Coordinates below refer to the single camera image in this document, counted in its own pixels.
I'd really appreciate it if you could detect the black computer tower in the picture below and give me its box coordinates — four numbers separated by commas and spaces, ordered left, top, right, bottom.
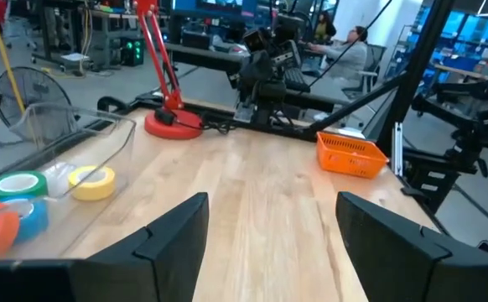
120, 37, 147, 67

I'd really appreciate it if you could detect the blue tape roll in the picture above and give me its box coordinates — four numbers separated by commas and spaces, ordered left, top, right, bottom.
0, 195, 50, 244

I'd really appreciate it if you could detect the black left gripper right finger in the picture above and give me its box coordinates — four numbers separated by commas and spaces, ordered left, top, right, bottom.
335, 191, 488, 302

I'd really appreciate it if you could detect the green tape roll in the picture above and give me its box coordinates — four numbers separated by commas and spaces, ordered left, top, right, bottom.
0, 170, 49, 201

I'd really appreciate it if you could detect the yellow hanging cable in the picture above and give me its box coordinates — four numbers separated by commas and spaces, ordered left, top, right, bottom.
0, 0, 27, 114

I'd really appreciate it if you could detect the yellow tape roll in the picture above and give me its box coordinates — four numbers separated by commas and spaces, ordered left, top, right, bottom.
67, 164, 117, 201

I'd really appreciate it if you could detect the orange mesh basket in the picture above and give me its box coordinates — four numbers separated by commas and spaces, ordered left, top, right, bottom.
315, 131, 390, 180

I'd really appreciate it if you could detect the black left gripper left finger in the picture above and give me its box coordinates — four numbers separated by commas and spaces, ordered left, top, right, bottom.
70, 191, 210, 302

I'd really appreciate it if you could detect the large computer monitor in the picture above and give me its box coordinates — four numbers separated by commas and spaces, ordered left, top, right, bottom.
172, 0, 257, 18

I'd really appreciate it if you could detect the grey office chair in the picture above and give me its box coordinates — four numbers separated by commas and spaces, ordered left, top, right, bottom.
344, 44, 387, 100

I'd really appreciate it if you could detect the backlit computer keyboard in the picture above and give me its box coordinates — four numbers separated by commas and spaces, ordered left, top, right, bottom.
283, 66, 312, 93

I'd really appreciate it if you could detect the person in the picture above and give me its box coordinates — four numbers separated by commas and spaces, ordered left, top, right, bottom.
310, 24, 369, 89
314, 11, 337, 43

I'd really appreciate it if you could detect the red desk lamp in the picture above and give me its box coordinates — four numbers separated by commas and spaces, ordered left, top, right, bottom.
133, 0, 205, 141

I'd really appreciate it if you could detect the clear plastic bin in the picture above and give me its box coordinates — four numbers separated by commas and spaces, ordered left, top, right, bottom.
0, 102, 138, 259

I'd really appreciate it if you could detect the black floor fan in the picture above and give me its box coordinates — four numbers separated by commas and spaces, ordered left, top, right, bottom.
0, 65, 73, 148

